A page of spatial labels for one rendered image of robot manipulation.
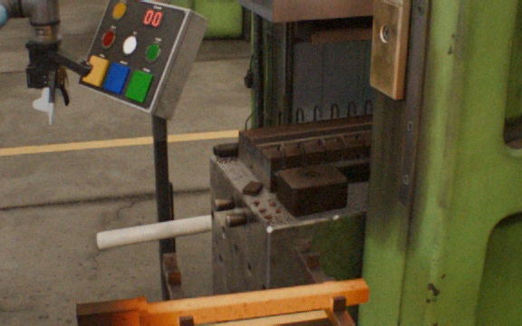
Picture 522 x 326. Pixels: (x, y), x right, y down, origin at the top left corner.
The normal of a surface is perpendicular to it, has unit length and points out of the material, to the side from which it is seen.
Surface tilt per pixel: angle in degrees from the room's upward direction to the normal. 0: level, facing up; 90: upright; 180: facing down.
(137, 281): 0
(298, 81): 90
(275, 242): 90
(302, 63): 90
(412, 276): 90
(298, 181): 0
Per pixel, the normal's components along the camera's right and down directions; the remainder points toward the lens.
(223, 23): 0.11, 0.39
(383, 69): -0.94, 0.13
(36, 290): 0.01, -0.92
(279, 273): 0.36, 0.37
